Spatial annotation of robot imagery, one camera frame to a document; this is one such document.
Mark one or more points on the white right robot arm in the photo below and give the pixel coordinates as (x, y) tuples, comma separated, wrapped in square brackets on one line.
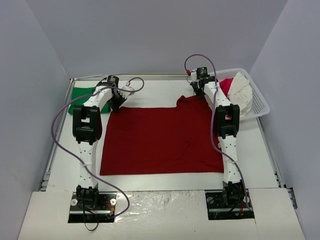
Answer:
[(225, 126)]

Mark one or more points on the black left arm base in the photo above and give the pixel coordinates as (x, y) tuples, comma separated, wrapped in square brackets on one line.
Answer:
[(99, 210)]

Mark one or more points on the pink t shirt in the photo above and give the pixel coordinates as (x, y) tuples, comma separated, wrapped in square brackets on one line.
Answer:
[(225, 85)]

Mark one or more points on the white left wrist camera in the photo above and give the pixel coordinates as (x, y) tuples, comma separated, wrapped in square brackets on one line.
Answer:
[(126, 91)]

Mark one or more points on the cream white t shirt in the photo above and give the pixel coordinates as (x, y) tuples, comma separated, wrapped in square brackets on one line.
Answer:
[(240, 93)]

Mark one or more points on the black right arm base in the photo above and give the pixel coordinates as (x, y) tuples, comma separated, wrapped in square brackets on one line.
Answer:
[(218, 209)]

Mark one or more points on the white foam front board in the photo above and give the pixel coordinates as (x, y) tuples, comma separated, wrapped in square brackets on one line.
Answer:
[(164, 215)]

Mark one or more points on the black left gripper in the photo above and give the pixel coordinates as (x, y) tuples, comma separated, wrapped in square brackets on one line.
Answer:
[(115, 103)]

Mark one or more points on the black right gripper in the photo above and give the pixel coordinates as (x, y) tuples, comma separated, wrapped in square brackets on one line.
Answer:
[(197, 88)]

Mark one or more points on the dark red t shirt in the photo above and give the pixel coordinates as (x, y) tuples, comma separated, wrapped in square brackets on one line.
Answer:
[(161, 140)]

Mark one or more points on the white plastic laundry basket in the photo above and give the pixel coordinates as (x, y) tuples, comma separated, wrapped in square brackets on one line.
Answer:
[(259, 105)]

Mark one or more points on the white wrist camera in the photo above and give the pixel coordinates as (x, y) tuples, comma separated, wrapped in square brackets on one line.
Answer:
[(193, 75), (126, 91)]

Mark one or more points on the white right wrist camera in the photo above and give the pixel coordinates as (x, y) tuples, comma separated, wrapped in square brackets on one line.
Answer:
[(193, 75)]

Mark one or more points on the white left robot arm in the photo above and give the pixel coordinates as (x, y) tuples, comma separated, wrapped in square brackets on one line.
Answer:
[(87, 129)]

